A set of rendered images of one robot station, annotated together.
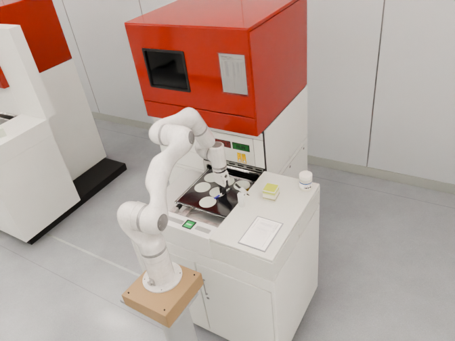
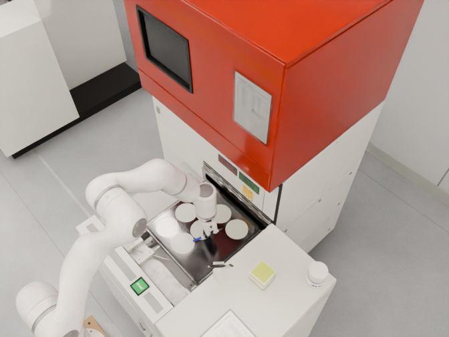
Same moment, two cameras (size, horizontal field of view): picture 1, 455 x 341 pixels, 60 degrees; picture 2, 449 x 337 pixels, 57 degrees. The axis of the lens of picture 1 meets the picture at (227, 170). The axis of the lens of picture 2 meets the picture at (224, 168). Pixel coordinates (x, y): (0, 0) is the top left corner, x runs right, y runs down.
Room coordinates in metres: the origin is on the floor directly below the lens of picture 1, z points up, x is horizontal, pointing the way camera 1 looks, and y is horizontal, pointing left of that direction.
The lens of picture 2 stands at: (1.01, -0.22, 2.50)
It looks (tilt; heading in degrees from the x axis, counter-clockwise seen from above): 52 degrees down; 13
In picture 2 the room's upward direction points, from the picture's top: 1 degrees counter-clockwise
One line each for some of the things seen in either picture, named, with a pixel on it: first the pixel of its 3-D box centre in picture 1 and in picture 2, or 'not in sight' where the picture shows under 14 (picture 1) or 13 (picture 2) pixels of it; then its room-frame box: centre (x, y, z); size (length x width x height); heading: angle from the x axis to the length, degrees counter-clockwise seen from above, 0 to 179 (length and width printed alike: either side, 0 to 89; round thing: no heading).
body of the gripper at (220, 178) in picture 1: (220, 175); (206, 219); (1.84, 0.04, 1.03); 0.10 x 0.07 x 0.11; 38
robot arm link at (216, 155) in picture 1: (217, 154); (204, 199); (1.85, 0.05, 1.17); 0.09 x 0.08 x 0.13; 53
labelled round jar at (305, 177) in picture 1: (305, 180); (316, 275); (1.71, -0.42, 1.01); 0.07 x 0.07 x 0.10
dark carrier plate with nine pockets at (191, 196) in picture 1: (217, 191); (202, 228); (1.87, 0.08, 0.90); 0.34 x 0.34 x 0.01; 55
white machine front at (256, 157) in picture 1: (208, 149); (210, 158); (2.17, 0.11, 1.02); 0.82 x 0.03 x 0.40; 55
